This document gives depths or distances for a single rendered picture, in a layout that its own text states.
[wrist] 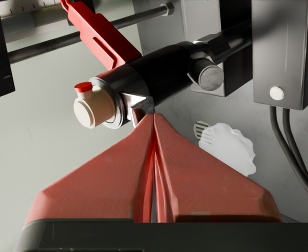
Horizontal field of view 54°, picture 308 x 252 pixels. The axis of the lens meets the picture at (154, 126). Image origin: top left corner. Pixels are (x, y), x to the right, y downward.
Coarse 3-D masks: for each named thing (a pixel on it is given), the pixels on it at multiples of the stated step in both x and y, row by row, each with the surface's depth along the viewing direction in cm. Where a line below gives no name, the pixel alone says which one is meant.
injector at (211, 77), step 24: (240, 24) 22; (168, 48) 17; (192, 48) 18; (216, 48) 19; (240, 48) 22; (120, 72) 15; (144, 72) 15; (168, 72) 16; (192, 72) 16; (216, 72) 16; (168, 96) 17; (120, 120) 15
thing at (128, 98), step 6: (120, 96) 14; (126, 96) 14; (132, 96) 13; (138, 96) 13; (144, 96) 13; (150, 96) 13; (126, 102) 14; (132, 102) 14; (150, 102) 13; (126, 108) 14; (126, 114) 14
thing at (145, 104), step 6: (138, 102) 13; (144, 102) 13; (132, 108) 12; (138, 108) 12; (144, 108) 13; (150, 108) 13; (132, 114) 12; (138, 114) 12; (144, 114) 13; (132, 120) 12; (138, 120) 13
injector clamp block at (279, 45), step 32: (192, 0) 23; (224, 0) 22; (256, 0) 20; (288, 0) 19; (192, 32) 25; (256, 32) 21; (288, 32) 19; (224, 64) 24; (256, 64) 22; (288, 64) 20; (224, 96) 25; (256, 96) 23; (288, 96) 21
